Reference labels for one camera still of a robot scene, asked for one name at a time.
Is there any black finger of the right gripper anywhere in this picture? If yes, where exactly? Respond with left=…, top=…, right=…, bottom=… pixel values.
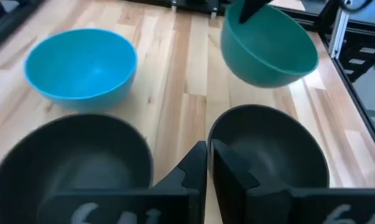
left=238, top=0, right=271, bottom=24

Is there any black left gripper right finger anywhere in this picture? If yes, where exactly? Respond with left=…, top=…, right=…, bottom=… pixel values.
left=210, top=139, right=375, bottom=224

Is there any light blue bowl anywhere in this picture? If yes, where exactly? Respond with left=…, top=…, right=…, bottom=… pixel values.
left=23, top=27, right=139, bottom=112

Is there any green bowl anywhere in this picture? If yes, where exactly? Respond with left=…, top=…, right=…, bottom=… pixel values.
left=220, top=0, right=320, bottom=89

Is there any silver aluminium post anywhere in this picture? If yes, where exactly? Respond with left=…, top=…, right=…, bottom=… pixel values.
left=328, top=0, right=352, bottom=59

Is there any dark grey bowl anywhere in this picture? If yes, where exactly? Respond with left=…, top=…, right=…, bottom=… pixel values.
left=206, top=104, right=330, bottom=190
left=0, top=113, right=154, bottom=224

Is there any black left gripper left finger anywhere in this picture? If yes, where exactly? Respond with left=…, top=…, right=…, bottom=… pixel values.
left=37, top=140, right=208, bottom=224

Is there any black table frame rail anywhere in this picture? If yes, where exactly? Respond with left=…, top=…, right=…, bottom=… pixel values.
left=272, top=4, right=375, bottom=162
left=0, top=0, right=47, bottom=56
left=124, top=0, right=234, bottom=16

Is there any black cable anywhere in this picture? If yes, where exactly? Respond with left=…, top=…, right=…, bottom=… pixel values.
left=338, top=0, right=374, bottom=14

